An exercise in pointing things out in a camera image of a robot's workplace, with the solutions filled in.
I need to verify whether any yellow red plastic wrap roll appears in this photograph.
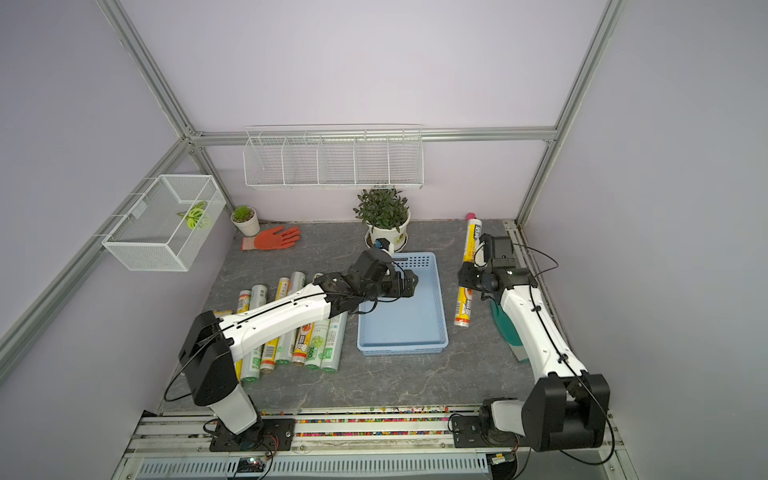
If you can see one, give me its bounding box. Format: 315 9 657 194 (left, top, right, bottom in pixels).
291 322 315 366

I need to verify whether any clear silver plastic wrap roll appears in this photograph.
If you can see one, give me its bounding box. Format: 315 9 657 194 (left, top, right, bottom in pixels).
274 271 307 367

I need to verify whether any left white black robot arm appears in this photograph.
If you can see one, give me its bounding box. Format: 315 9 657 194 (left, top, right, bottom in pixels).
178 248 418 451

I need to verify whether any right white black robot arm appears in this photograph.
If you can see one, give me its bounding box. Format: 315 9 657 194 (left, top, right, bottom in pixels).
458 234 613 458

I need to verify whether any light blue plastic basket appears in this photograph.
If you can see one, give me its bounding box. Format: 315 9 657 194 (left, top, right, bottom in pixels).
357 252 449 356

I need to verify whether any green toy in basket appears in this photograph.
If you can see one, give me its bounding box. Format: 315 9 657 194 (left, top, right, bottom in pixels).
177 201 211 230

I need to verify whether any green rubber glove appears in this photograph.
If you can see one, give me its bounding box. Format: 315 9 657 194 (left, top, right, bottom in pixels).
490 302 529 362

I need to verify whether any large potted green plant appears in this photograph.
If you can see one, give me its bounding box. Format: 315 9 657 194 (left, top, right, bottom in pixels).
353 188 411 251

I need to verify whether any red rubber glove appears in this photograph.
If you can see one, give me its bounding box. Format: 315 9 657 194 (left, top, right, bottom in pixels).
241 226 301 251

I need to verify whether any small potted green plant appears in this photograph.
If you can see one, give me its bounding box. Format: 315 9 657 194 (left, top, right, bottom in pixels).
230 205 261 237

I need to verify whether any white green roll far left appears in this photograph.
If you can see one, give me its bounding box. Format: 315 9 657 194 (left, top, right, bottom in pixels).
239 284 269 384

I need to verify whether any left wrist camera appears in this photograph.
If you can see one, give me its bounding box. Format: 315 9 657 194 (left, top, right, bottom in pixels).
373 238 391 252

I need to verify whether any white wire wall shelf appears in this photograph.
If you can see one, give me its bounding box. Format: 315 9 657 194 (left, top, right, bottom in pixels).
243 123 425 190

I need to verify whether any white wire side basket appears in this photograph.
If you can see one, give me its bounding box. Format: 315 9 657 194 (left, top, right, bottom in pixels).
102 174 226 272

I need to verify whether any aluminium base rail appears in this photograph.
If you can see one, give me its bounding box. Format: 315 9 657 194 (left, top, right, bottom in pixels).
112 405 638 479

